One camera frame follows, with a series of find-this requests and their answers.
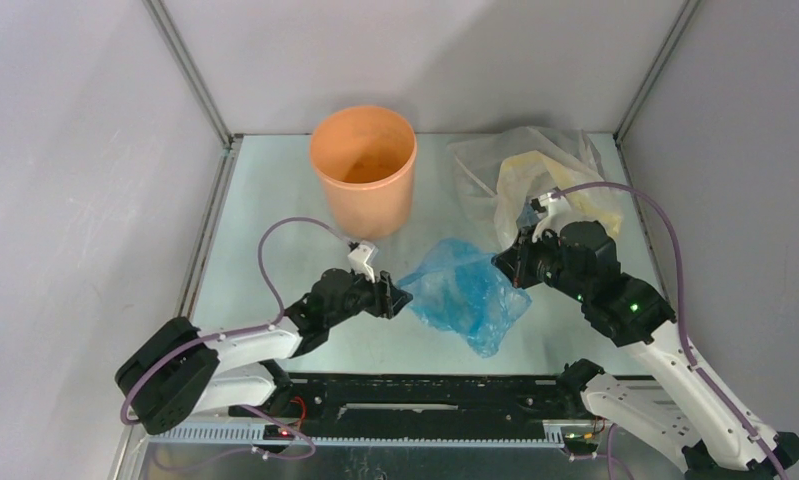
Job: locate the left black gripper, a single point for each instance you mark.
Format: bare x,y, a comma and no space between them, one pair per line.
386,299

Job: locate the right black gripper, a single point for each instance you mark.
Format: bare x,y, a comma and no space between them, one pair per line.
519,259

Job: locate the blue plastic trash bag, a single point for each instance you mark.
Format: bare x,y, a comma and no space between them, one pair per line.
457,289

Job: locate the translucent yellowish plastic bag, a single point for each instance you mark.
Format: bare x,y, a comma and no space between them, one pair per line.
497,175

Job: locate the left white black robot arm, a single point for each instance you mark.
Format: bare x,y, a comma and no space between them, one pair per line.
180,371

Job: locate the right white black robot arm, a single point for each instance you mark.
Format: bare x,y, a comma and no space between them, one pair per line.
710,434

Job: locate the orange plastic trash bin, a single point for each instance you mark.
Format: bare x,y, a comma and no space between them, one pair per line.
364,157

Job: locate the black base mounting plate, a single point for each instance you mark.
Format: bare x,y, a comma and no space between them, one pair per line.
431,407

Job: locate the small red-lit circuit board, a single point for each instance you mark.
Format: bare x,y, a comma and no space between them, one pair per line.
276,433

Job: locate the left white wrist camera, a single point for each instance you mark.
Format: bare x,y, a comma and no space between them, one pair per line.
360,257

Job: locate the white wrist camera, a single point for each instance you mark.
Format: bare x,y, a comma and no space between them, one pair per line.
360,257
553,214

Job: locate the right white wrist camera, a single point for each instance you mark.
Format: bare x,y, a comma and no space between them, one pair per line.
553,214

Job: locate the aluminium frame rail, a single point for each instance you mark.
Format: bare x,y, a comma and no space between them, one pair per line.
244,429

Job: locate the right aluminium corner post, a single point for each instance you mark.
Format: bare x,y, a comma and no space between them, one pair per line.
680,25

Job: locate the aluminium corner post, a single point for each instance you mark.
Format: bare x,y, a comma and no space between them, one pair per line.
169,31
680,25

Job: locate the left aluminium corner post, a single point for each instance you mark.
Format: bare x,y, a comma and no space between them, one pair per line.
169,31

